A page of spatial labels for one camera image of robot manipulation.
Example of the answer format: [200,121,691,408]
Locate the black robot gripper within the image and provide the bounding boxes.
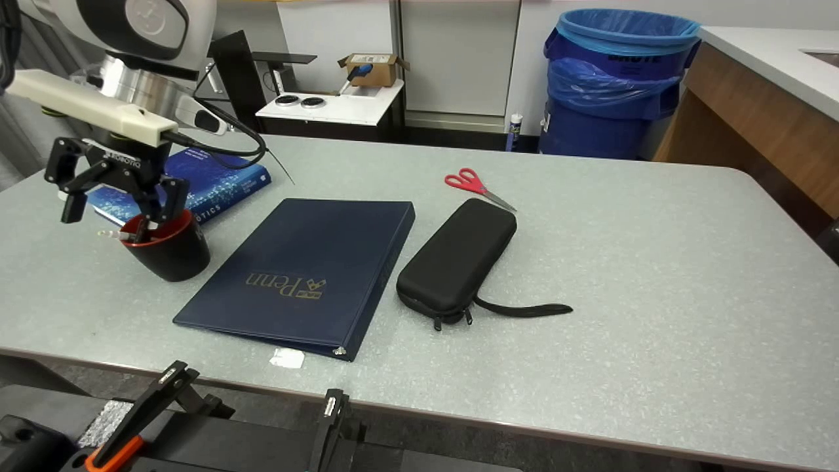
[45,135,188,242]

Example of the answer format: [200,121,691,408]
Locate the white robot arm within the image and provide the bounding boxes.
[4,0,218,242]

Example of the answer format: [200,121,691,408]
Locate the red and black mug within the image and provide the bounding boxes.
[121,210,210,281]

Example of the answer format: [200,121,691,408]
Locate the blue robotics book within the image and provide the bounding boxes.
[87,150,270,226]

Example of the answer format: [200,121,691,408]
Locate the navy Penn folder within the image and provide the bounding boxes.
[172,198,413,361]

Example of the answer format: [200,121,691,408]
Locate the orange black clamp near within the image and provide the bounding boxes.
[84,358,232,472]

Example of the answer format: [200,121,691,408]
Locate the orange black clamp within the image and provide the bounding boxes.
[307,388,365,472]
[84,358,232,472]

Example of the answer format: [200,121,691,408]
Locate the cardboard box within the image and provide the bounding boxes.
[337,53,397,89]

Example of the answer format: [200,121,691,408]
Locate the orange black clamp far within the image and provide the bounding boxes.
[307,388,365,472]

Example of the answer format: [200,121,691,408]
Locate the black zippered case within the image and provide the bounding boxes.
[395,198,572,329]

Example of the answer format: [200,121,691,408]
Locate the blue trash bin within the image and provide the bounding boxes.
[540,7,699,156]

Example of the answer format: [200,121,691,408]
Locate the wooden desk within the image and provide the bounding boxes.
[656,26,839,236]

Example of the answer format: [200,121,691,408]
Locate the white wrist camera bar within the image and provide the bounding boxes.
[8,68,179,146]

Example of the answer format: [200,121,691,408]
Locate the black cable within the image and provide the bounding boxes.
[168,93,297,184]

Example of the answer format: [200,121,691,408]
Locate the red handled scissors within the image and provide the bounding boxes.
[445,167,512,210]

